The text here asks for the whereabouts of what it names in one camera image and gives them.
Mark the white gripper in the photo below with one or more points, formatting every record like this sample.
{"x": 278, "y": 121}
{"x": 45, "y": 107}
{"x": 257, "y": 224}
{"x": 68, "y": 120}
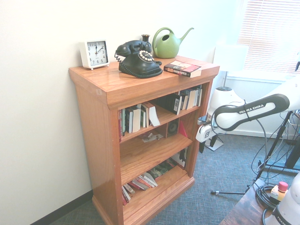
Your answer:
{"x": 206, "y": 132}

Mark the white red leaning book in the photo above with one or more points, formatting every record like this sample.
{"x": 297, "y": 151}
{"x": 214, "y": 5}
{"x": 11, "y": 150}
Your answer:
{"x": 150, "y": 180}

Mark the white floor lamp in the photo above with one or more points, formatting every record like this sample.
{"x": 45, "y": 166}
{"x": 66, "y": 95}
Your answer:
{"x": 230, "y": 57}

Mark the dark thin upright book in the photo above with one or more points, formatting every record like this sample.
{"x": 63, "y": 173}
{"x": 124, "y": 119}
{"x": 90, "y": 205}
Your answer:
{"x": 200, "y": 96}

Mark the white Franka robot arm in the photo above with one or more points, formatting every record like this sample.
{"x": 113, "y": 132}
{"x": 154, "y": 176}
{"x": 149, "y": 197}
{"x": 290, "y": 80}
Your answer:
{"x": 246, "y": 114}

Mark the red white fallen book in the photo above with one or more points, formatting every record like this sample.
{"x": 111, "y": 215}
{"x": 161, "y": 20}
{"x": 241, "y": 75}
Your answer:
{"x": 125, "y": 195}

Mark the green plastic watering can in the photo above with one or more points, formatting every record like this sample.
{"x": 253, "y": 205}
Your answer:
{"x": 165, "y": 48}

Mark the black white magazine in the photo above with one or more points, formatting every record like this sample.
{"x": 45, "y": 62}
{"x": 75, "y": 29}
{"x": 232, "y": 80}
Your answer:
{"x": 181, "y": 158}

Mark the red cover leaning book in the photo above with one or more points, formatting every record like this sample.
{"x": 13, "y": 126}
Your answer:
{"x": 139, "y": 184}

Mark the small black vase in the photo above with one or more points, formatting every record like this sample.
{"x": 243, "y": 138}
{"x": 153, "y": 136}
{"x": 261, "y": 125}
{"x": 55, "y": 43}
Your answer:
{"x": 145, "y": 38}

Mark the red folder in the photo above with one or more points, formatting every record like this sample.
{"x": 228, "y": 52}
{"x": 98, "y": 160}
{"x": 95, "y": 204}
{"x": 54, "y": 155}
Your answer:
{"x": 182, "y": 130}

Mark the Shadow Puppets paperback book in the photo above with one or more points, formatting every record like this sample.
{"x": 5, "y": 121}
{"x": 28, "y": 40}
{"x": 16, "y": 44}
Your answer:
{"x": 182, "y": 68}

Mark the black tripod stand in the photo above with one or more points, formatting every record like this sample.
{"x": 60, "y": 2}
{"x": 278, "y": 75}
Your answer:
{"x": 279, "y": 138}

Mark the black cover cream pages book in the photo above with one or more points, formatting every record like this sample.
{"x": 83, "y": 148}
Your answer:
{"x": 135, "y": 120}

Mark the cream pages paperback book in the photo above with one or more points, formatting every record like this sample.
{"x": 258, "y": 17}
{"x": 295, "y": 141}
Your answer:
{"x": 193, "y": 98}

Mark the red spine book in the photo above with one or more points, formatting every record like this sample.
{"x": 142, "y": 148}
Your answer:
{"x": 119, "y": 126}

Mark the white square alarm clock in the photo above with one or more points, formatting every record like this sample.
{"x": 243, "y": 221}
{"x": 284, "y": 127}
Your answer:
{"x": 96, "y": 53}

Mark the dark camouflage cover book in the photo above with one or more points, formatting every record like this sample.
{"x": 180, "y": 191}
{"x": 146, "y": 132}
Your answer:
{"x": 161, "y": 170}

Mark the yellow red emergency stop button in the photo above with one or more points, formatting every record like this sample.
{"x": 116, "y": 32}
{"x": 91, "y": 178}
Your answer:
{"x": 280, "y": 191}

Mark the blue cover paperback book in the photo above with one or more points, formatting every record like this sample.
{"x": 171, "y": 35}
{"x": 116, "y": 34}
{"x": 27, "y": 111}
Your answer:
{"x": 184, "y": 100}

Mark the small wooden speaker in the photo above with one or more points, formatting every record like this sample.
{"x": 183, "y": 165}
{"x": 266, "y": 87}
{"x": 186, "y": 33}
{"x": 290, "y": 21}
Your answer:
{"x": 173, "y": 128}

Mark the brown spine upright book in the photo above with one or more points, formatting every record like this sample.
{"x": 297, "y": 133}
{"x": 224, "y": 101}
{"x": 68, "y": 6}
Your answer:
{"x": 144, "y": 116}

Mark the black vintage rotary telephone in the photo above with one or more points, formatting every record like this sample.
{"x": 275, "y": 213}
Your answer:
{"x": 138, "y": 64}

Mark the green spine book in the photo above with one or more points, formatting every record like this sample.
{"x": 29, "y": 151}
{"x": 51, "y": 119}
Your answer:
{"x": 123, "y": 122}

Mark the window blinds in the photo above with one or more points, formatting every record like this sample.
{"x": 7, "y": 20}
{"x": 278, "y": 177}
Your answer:
{"x": 269, "y": 32}

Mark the small paper cards pile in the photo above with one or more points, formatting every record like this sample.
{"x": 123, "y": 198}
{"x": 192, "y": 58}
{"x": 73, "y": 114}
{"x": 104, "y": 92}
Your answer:
{"x": 152, "y": 137}

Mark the wooden bookshelf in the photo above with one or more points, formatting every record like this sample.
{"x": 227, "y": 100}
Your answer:
{"x": 140, "y": 79}

